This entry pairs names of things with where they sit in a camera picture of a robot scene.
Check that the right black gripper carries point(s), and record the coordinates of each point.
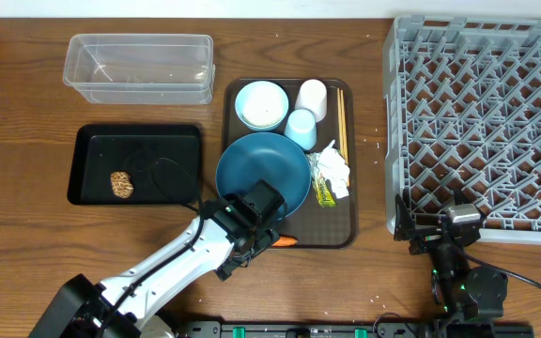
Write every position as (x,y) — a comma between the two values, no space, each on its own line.
(425,238)

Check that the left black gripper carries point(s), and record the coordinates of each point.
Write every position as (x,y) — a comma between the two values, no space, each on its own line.
(270,238)

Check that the orange carrot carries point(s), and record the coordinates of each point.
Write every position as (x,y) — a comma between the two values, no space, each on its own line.
(285,241)

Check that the dark blue plate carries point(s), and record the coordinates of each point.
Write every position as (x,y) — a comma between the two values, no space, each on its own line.
(270,157)

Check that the light blue bowl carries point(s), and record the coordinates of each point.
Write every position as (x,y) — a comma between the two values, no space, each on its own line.
(245,92)

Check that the brown food scrap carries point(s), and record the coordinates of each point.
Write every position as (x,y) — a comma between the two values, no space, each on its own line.
(121,184)

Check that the white rice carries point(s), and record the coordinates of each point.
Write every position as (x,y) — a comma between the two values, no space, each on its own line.
(263,107)

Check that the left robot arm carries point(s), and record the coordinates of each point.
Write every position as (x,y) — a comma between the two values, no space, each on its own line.
(121,306)

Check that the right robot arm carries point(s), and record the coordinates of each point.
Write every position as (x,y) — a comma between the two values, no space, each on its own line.
(472,297)

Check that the grey dishwasher rack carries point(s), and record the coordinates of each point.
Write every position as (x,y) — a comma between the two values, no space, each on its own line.
(463,99)

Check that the yellow green snack wrapper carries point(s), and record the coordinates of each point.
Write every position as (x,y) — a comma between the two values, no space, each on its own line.
(323,195)

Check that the crumpled white tissue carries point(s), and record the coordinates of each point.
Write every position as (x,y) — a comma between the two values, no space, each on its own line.
(333,167)

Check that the light blue plastic cup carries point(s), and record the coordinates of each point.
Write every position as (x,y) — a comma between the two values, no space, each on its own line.
(301,129)

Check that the brown serving tray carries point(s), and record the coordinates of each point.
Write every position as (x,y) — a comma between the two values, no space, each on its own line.
(314,226)

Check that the right wooden chopstick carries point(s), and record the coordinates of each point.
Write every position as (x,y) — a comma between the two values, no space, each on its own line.
(344,122)

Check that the wooden chopstick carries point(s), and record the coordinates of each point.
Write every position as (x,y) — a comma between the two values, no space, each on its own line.
(344,122)
(340,117)

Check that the left wooden chopstick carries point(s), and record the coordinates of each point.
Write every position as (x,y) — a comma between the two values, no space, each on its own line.
(340,117)

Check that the pink plastic cup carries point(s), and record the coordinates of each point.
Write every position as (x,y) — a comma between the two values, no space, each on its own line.
(312,96)

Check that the black plastic tray bin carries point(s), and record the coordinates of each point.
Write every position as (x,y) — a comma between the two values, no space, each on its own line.
(163,160)

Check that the clear plastic bin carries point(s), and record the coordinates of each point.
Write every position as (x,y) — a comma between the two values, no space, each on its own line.
(157,69)

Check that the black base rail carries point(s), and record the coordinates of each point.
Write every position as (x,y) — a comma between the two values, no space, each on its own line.
(381,329)

